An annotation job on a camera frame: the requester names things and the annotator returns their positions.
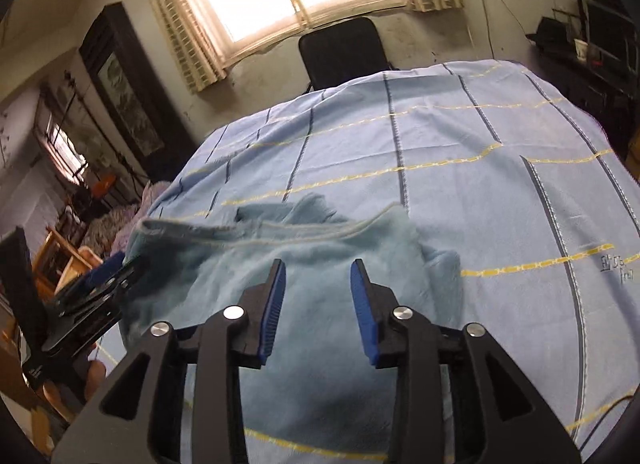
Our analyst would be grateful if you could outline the purple cloth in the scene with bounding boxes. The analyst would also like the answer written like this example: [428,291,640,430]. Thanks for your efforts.
[82,180,173,265]

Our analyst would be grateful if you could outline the black monitor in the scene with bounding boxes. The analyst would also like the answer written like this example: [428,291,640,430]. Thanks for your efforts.
[585,0,636,70]

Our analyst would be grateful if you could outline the wooden chair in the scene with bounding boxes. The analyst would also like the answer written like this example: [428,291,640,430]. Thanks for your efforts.
[30,226,108,295]

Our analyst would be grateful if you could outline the dark framed painting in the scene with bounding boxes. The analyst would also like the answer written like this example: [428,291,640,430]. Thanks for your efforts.
[79,1,198,180]

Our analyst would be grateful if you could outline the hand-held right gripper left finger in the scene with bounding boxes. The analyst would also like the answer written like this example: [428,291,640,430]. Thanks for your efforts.
[52,259,287,464]

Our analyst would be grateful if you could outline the black desk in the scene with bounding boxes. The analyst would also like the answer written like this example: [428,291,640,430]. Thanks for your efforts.
[525,34,640,155]

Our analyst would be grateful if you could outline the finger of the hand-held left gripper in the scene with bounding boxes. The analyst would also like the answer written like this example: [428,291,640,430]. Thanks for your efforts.
[54,250,127,305]
[55,258,151,325]

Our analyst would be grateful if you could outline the small side window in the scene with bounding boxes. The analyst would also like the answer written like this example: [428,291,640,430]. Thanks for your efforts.
[42,111,88,180]

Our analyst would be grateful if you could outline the black chair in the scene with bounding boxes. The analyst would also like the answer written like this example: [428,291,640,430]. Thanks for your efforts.
[298,17,396,95]

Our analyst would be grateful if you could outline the black hat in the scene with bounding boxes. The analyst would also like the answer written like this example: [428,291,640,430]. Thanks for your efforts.
[525,16,572,45]

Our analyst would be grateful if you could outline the blue fleece zip jacket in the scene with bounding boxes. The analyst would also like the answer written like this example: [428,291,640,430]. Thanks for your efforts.
[120,192,463,455]

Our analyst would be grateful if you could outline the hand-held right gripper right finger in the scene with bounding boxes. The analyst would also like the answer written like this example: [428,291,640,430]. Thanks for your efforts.
[350,258,583,464]

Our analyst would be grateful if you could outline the blue striped blanket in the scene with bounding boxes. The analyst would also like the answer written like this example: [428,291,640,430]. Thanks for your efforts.
[95,59,640,464]

